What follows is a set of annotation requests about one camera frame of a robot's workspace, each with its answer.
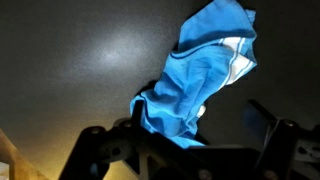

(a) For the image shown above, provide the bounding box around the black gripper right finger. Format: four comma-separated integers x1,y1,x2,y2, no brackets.
244,99,320,180

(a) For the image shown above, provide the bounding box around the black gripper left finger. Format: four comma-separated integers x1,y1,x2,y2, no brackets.
59,99,208,180

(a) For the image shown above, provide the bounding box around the blue striped towel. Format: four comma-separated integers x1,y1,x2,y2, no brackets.
129,0,258,149

